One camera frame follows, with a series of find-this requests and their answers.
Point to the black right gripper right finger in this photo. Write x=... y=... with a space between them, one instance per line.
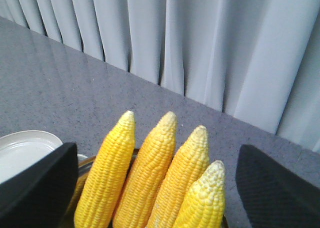
x=273 y=196

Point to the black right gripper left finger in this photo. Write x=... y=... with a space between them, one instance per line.
x=40 y=195

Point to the yellow corn cob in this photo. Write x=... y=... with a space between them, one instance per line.
x=188 y=164
x=204 y=203
x=147 y=174
x=106 y=177

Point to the beige round plate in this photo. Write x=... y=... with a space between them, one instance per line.
x=20 y=150

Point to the green electric cooking pot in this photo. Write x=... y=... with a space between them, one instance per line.
x=80 y=185

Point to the grey pleated curtain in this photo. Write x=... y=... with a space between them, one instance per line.
x=256 y=60

